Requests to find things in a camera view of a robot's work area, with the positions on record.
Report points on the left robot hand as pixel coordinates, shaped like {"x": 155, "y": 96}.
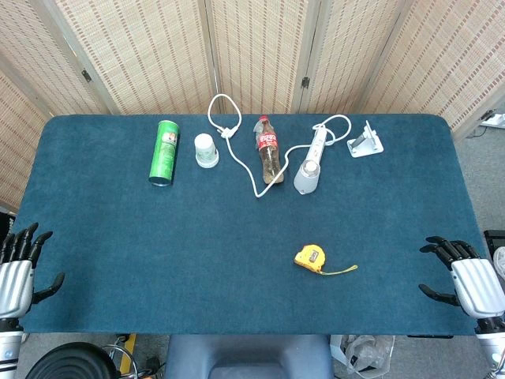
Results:
{"x": 16, "y": 278}

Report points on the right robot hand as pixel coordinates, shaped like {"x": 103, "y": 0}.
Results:
{"x": 473, "y": 282}

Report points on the yellow tape measure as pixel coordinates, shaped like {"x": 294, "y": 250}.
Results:
{"x": 311, "y": 257}

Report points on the black box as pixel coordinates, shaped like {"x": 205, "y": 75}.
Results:
{"x": 494, "y": 241}

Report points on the black round stool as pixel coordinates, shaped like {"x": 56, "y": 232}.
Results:
{"x": 73, "y": 362}

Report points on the crumpled plastic bag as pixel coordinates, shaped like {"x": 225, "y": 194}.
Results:
{"x": 365, "y": 353}

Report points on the white power strip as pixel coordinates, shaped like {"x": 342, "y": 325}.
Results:
{"x": 494, "y": 119}

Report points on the silver phone stand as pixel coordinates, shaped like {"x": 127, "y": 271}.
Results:
{"x": 365, "y": 141}

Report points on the green cylindrical chip can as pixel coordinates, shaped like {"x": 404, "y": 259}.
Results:
{"x": 164, "y": 153}

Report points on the white handheld massager device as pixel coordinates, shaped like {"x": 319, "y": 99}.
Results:
{"x": 311, "y": 166}

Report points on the white paper cup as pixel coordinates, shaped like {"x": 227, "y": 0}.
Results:
{"x": 206, "y": 151}

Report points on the blue table cloth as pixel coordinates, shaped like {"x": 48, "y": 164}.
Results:
{"x": 244, "y": 233}

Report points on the blue grey chair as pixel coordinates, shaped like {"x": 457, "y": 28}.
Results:
{"x": 248, "y": 357}

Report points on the cola plastic bottle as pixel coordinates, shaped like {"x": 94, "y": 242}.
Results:
{"x": 269, "y": 152}

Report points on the woven folding screen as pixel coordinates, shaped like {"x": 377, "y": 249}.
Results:
{"x": 252, "y": 55}

